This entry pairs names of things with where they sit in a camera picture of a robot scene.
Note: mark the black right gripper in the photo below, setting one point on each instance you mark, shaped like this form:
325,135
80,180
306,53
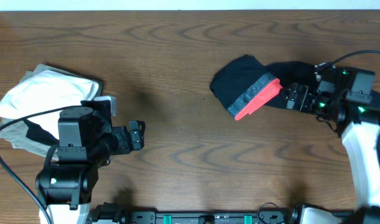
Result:
300,98

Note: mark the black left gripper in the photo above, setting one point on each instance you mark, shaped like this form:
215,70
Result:
127,138

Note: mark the black leggings with red waistband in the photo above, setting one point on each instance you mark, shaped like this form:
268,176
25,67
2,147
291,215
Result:
245,84

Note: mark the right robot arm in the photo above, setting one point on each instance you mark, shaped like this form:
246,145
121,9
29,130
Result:
346,109

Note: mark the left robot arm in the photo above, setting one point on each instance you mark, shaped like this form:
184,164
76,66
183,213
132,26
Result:
65,185

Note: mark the black folded garment in pile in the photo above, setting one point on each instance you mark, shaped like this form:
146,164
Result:
36,133

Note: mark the beige folded garment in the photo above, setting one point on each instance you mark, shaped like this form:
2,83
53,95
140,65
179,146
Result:
15,133

